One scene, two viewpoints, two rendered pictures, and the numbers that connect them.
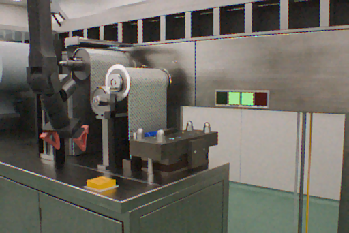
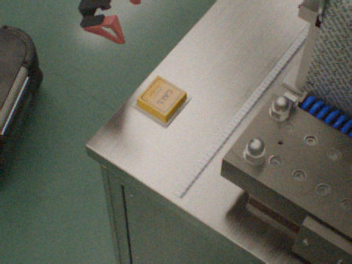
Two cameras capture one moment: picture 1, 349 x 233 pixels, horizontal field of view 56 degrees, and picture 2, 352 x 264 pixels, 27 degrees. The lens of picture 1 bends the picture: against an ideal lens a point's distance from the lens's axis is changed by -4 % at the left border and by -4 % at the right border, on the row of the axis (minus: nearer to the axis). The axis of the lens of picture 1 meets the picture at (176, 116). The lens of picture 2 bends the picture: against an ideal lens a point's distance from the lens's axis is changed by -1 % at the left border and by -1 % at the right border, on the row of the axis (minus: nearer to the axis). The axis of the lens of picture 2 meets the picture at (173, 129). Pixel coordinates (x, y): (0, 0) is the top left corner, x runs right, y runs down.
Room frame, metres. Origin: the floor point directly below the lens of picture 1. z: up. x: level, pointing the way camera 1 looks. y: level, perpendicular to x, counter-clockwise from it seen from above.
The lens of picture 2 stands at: (1.09, -0.52, 2.06)
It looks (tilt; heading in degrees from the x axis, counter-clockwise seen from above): 59 degrees down; 87
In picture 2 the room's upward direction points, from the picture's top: 1 degrees clockwise
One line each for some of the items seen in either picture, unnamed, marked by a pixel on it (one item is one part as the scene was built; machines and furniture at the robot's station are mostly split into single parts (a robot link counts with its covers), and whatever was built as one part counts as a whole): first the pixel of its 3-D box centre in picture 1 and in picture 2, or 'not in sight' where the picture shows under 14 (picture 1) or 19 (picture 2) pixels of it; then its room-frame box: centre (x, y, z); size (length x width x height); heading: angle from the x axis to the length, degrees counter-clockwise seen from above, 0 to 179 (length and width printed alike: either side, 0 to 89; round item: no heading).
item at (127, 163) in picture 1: (150, 159); not in sight; (1.45, 0.11, 0.92); 0.28 x 0.04 x 0.04; 142
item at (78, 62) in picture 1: (76, 64); not in sight; (1.52, 0.45, 1.33); 0.06 x 0.06 x 0.06; 52
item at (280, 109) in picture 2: (140, 133); (280, 105); (1.30, 0.14, 1.05); 0.04 x 0.04 x 0.04
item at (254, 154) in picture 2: (160, 135); (255, 148); (1.25, 0.06, 1.05); 0.04 x 0.04 x 0.04
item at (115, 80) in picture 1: (115, 82); not in sight; (1.38, 0.25, 1.25); 0.07 x 0.02 x 0.07; 52
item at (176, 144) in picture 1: (176, 142); (348, 194); (1.41, 0.00, 1.00); 0.40 x 0.16 x 0.06; 142
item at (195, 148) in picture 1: (197, 152); (324, 251); (1.36, -0.09, 0.96); 0.10 x 0.03 x 0.11; 142
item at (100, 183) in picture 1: (101, 183); (161, 98); (1.11, 0.25, 0.91); 0.07 x 0.07 x 0.02; 52
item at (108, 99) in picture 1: (105, 131); (313, 34); (1.38, 0.29, 1.05); 0.06 x 0.05 x 0.31; 142
